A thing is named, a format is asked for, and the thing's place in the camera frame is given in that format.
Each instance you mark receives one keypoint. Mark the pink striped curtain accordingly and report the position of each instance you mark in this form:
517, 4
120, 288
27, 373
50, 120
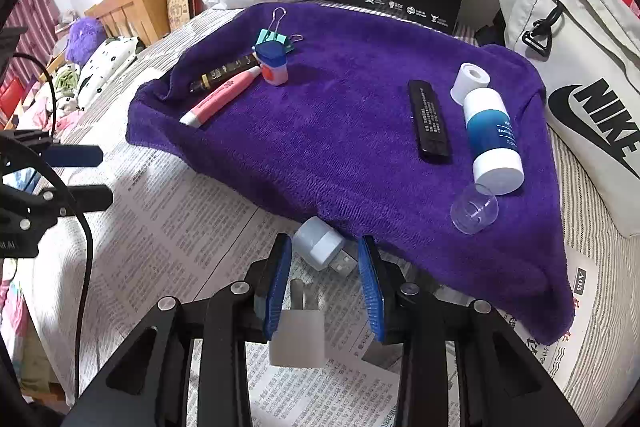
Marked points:
30, 22

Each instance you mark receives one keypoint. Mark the pink earpick pen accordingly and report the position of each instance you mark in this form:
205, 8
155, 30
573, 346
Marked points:
220, 97

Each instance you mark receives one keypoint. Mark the wooden headboard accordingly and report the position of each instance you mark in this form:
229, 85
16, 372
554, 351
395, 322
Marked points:
140, 2

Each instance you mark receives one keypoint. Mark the blue-lidded pink box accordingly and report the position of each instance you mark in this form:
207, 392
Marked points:
272, 57

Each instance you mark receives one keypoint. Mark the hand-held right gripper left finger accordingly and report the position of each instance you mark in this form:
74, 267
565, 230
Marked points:
275, 287

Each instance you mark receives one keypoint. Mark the small white cylinder cap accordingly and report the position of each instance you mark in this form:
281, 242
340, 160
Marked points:
467, 82

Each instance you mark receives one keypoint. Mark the grey sling bag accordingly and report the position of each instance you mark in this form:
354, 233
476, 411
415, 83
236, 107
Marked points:
575, 57

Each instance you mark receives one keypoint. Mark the blue and white bottle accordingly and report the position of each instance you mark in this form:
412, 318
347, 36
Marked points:
490, 127

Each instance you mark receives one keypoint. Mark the green cloth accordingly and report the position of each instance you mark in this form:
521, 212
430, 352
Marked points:
67, 79

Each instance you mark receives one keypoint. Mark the dark Grand Reserve box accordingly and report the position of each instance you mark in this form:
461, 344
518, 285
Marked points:
220, 74

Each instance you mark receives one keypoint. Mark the newspaper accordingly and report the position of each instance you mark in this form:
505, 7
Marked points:
175, 232

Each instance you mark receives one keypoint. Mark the green binder clip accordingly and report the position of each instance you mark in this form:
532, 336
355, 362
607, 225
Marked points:
267, 36

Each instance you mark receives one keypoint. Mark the grey round USB light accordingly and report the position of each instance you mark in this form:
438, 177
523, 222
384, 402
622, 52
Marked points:
315, 242

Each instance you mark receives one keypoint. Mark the white spotted pillow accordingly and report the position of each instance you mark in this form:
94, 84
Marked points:
107, 62

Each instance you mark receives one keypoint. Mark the purple plush toy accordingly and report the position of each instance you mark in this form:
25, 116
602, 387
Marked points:
85, 39

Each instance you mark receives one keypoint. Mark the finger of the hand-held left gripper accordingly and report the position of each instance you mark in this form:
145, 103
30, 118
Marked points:
85, 198
75, 155

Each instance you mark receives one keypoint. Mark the purple towel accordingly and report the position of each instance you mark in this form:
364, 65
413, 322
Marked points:
350, 132

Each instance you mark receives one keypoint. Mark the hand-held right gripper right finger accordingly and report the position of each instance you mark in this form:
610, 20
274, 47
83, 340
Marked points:
372, 292

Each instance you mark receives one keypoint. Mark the pink cloth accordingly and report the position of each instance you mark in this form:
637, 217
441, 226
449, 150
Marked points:
10, 317

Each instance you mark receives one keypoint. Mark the white plug adapter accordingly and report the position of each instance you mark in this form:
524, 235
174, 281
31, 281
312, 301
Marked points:
297, 339

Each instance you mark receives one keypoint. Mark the wooden plaque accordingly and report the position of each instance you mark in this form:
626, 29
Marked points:
184, 7

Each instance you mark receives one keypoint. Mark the clear plastic cap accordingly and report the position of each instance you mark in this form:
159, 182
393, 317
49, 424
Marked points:
475, 212

